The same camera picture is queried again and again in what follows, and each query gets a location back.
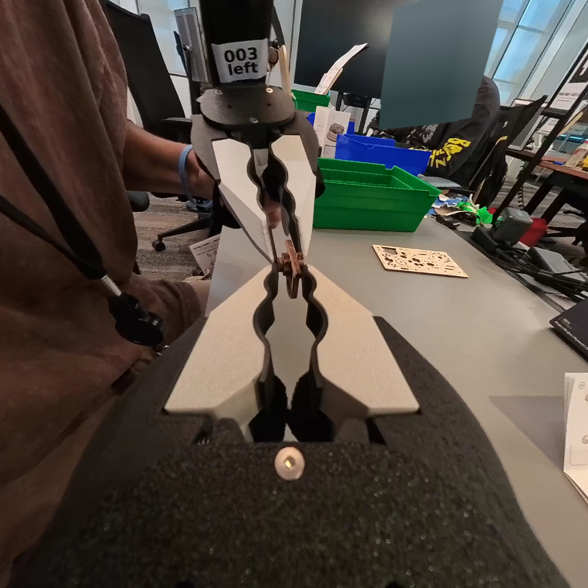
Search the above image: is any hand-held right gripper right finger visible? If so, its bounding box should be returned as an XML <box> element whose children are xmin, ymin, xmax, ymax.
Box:
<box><xmin>304</xmin><ymin>266</ymin><xmax>421</xmax><ymax>438</ymax></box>

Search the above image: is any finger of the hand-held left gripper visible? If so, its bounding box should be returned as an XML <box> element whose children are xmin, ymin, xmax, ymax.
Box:
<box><xmin>211</xmin><ymin>139</ymin><xmax>277</xmax><ymax>266</ymax></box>
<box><xmin>270</xmin><ymin>134</ymin><xmax>319</xmax><ymax>257</ymax></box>

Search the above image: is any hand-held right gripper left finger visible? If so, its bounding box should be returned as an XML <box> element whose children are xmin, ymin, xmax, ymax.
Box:
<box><xmin>164</xmin><ymin>266</ymin><xmax>278</xmax><ymax>442</ymax></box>

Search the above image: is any wooden frame piece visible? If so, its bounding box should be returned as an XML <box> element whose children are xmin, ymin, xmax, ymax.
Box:
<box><xmin>277</xmin><ymin>241</ymin><xmax>307</xmax><ymax>300</ymax></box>

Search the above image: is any wooden parts sheet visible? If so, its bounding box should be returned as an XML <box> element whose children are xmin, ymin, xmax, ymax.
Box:
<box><xmin>372</xmin><ymin>244</ymin><xmax>469</xmax><ymax>279</ymax></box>

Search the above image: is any person's left forearm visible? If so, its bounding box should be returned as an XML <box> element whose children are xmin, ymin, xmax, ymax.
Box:
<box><xmin>124</xmin><ymin>121</ymin><xmax>196</xmax><ymax>197</ymax></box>

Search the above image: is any black model kit box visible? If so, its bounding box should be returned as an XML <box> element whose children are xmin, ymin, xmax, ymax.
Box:
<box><xmin>550</xmin><ymin>310</ymin><xmax>588</xmax><ymax>359</ymax></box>

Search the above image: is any person's left hand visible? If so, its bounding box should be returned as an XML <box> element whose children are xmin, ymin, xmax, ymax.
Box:
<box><xmin>195</xmin><ymin>154</ymin><xmax>284</xmax><ymax>230</ymax></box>

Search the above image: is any blue wristband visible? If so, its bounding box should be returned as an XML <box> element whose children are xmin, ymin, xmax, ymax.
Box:
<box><xmin>178</xmin><ymin>144</ymin><xmax>215</xmax><ymax>208</ymax></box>

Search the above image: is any white printed leaflet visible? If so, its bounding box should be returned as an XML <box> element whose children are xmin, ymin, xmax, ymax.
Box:
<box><xmin>315</xmin><ymin>107</ymin><xmax>351</xmax><ymax>159</ymax></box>

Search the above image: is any green plastic bin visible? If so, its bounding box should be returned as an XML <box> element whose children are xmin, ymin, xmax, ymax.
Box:
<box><xmin>292</xmin><ymin>89</ymin><xmax>330</xmax><ymax>111</ymax></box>
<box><xmin>313</xmin><ymin>157</ymin><xmax>441</xmax><ymax>232</ymax></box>

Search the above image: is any white printed paper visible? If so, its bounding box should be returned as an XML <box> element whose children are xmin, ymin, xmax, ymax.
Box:
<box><xmin>190</xmin><ymin>236</ymin><xmax>221</xmax><ymax>277</ymax></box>

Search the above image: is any blue plastic bin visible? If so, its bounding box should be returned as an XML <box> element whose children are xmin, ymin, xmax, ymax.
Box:
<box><xmin>335</xmin><ymin>133</ymin><xmax>432</xmax><ymax>176</ymax></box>

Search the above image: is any large black monitor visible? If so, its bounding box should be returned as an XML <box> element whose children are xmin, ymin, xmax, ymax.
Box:
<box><xmin>294</xmin><ymin>0</ymin><xmax>396</xmax><ymax>98</ymax></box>

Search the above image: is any pile of cardboard scraps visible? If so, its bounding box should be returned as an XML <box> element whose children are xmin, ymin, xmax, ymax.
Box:
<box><xmin>429</xmin><ymin>190</ymin><xmax>497</xmax><ymax>227</ymax></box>

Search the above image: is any dark grey device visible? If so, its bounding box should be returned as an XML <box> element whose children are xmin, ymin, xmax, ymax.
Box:
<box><xmin>491</xmin><ymin>207</ymin><xmax>533</xmax><ymax>245</ymax></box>

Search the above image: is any red box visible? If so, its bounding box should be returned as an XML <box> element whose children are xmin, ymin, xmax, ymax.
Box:
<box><xmin>519</xmin><ymin>217</ymin><xmax>550</xmax><ymax>247</ymax></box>

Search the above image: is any white instruction booklet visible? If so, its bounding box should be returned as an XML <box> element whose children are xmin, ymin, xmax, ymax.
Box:
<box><xmin>563</xmin><ymin>372</ymin><xmax>588</xmax><ymax>503</ymax></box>

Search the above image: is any wooden desk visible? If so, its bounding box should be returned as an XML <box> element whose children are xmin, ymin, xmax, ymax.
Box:
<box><xmin>505</xmin><ymin>149</ymin><xmax>588</xmax><ymax>183</ymax></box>

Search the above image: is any black white marker board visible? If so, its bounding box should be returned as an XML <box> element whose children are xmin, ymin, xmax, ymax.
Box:
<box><xmin>549</xmin><ymin>60</ymin><xmax>588</xmax><ymax>112</ymax></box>

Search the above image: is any black cable bundle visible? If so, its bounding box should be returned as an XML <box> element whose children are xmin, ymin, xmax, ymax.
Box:
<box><xmin>471</xmin><ymin>230</ymin><xmax>588</xmax><ymax>300</ymax></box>

